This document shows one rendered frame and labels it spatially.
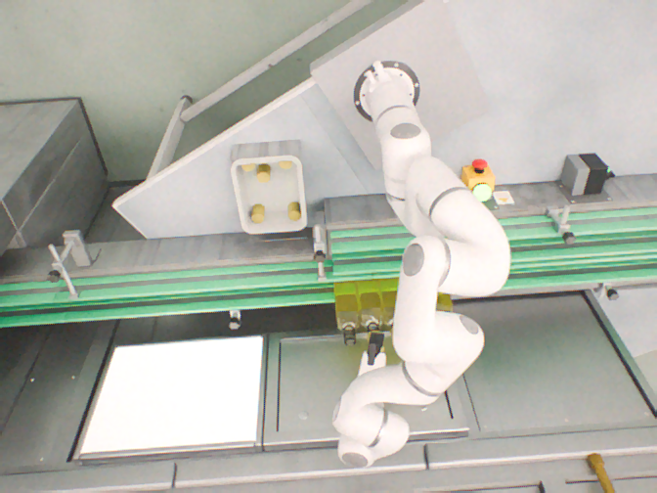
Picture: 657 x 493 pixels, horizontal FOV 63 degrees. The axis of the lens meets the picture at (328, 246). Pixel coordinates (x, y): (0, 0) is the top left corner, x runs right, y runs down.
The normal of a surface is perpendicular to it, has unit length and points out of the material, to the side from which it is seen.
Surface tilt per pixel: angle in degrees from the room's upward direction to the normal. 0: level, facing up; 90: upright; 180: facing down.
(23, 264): 90
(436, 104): 3
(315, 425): 90
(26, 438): 90
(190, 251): 90
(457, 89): 3
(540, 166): 0
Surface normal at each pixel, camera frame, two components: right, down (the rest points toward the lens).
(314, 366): -0.06, -0.78
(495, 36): 0.04, 0.62
